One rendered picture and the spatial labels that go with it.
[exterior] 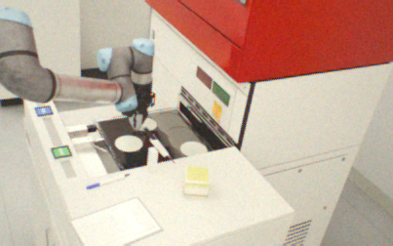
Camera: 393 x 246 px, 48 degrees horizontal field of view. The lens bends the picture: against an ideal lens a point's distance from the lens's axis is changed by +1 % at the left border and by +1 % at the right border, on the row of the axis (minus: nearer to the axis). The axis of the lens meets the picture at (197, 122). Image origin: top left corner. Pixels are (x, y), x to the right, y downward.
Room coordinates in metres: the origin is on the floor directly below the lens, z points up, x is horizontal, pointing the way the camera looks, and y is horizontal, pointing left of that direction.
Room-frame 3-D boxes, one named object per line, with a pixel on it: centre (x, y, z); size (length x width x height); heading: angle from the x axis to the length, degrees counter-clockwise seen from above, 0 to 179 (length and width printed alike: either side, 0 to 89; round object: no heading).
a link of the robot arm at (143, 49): (1.40, 0.23, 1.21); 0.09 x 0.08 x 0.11; 122
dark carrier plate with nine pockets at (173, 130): (1.36, 0.15, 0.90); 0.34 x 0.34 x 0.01; 33
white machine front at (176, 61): (1.65, 0.06, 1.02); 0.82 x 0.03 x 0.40; 33
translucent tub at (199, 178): (1.03, -0.02, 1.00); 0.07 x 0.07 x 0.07; 7
